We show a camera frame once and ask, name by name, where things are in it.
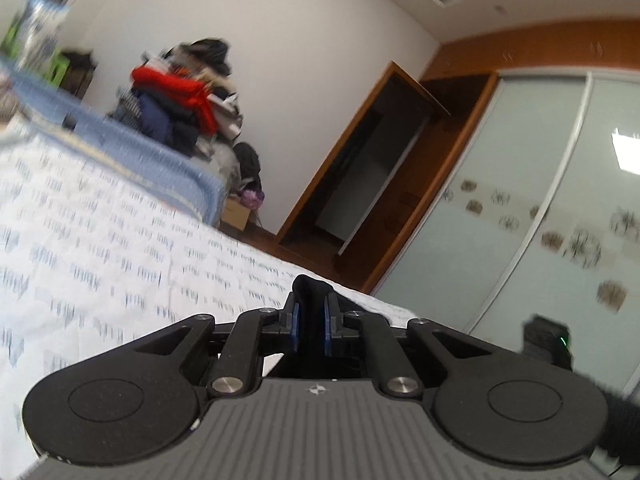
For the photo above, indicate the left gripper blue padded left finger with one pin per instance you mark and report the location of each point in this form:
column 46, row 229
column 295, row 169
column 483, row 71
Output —
column 294, row 326

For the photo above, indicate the cardboard box on floor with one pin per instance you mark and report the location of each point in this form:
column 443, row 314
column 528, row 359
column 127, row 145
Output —
column 235, row 215

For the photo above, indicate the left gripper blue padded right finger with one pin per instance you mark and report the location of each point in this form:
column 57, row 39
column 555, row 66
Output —
column 327, row 316

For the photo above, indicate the frosted sliding wardrobe door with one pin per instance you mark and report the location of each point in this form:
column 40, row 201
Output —
column 540, row 216

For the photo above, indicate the floral pillow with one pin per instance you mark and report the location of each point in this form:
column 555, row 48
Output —
column 40, row 16

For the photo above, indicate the green plastic stool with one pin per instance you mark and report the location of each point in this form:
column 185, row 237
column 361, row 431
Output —
column 43, row 58

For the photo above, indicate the pile of folded clothes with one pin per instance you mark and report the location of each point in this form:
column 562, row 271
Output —
column 183, row 98

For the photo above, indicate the black pants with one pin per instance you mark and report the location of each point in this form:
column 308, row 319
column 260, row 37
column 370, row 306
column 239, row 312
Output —
column 358, row 334

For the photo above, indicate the wooden door frame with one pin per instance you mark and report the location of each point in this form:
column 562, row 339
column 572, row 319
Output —
column 377, row 182

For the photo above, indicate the white script-print bedsheet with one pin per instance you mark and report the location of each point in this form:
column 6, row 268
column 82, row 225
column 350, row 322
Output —
column 90, row 261

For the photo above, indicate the dark bag by wall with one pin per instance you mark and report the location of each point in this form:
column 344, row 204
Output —
column 79, row 72

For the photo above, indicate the black bag beside bed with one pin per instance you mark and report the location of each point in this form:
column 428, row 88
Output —
column 251, row 194

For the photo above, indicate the blue dotted blanket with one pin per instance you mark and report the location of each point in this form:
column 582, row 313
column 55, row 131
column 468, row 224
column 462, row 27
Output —
column 161, row 171

